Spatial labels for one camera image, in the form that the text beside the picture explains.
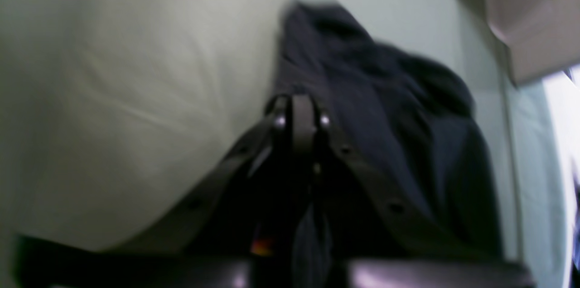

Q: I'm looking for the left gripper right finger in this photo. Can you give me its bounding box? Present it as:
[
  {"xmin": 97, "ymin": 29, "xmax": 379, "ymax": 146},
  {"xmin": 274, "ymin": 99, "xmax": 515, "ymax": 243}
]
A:
[{"xmin": 292, "ymin": 95, "xmax": 494, "ymax": 261}]

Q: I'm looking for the black t-shirt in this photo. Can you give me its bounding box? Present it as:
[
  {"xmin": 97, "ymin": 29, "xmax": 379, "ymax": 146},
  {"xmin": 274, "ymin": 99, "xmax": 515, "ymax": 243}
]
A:
[{"xmin": 259, "ymin": 3, "xmax": 511, "ymax": 288}]

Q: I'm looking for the cardboard box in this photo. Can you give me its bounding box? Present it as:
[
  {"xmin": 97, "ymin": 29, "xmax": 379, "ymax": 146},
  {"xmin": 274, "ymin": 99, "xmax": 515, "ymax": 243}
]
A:
[{"xmin": 485, "ymin": 0, "xmax": 580, "ymax": 86}]

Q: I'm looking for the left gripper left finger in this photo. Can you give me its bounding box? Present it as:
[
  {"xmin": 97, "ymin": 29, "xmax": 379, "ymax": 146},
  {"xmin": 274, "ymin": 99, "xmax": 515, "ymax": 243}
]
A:
[{"xmin": 112, "ymin": 96, "xmax": 290, "ymax": 252}]

